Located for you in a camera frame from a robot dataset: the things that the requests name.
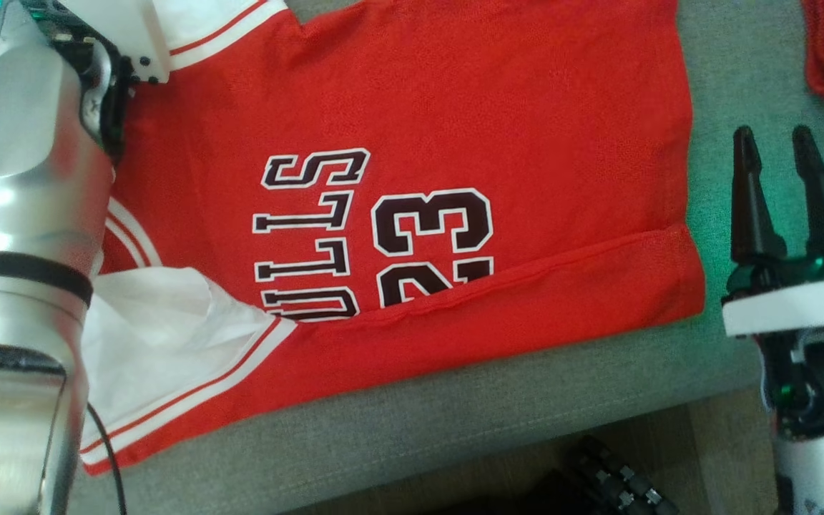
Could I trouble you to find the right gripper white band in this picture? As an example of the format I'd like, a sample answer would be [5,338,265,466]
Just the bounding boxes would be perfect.
[723,126,824,438]

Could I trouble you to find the red basketball jersey with lettering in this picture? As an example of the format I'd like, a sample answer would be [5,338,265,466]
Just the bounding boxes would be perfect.
[79,0,706,476]

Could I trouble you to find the grey sofa seat cushion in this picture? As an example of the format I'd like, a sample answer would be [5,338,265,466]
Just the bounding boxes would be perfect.
[0,0,824,515]

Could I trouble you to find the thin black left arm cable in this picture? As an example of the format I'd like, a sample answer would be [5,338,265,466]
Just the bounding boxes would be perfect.
[85,404,128,515]

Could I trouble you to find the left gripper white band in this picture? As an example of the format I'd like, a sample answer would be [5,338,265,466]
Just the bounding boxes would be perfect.
[26,0,171,155]

